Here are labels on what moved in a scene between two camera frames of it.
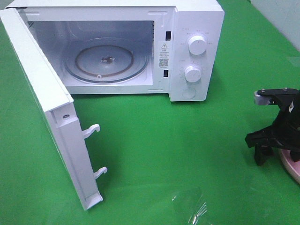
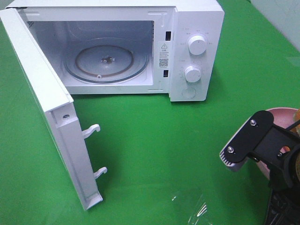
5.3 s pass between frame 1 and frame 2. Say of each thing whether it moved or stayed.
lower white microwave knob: stayed
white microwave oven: stayed
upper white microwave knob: stayed
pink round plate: moved
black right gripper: moved
